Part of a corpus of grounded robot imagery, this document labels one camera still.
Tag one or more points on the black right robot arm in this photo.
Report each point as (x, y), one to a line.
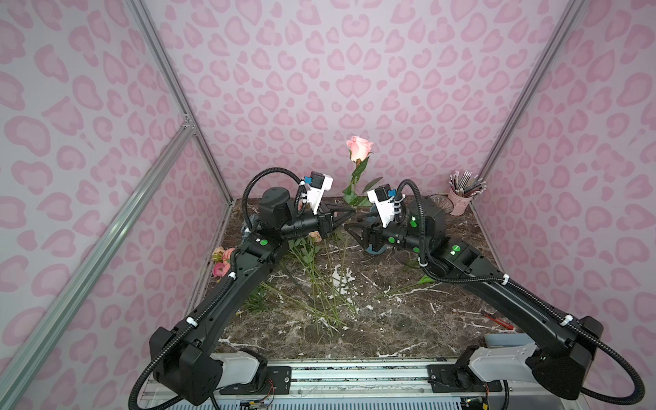
(562, 348)

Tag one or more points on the teal ceramic vase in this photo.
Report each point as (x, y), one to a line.
(376, 252)

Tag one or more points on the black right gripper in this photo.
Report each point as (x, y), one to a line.
(378, 233)

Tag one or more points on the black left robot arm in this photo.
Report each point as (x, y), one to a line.
(181, 358)

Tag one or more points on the pink artificial rose stem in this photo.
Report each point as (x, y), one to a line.
(360, 150)

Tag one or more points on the clear glass vase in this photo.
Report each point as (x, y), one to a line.
(443, 202)

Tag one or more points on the aluminium frame post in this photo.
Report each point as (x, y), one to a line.
(141, 16)
(573, 13)

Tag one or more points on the aluminium frame post left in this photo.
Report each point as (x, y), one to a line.
(141, 16)

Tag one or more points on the aluminium frame post right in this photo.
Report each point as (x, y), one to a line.
(573, 13)

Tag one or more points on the diagonal aluminium frame bar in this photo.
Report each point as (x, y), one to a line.
(45, 336)

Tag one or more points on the pink pencil cup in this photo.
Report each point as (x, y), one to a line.
(463, 187)

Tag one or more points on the red handled tool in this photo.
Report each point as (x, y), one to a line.
(500, 322)

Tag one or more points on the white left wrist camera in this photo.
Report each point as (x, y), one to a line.
(313, 189)

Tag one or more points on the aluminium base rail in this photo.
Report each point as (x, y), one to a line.
(379, 384)

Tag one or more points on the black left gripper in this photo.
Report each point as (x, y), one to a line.
(325, 222)

